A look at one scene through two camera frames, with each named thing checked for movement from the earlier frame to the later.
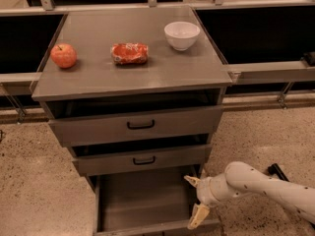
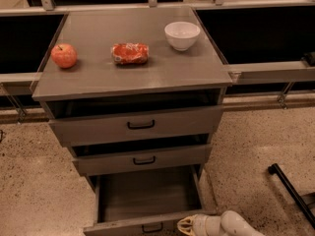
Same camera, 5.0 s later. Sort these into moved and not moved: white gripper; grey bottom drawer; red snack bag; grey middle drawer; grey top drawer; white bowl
Moved: grey bottom drawer; white gripper
Not moved: white bowl; grey top drawer; grey middle drawer; red snack bag
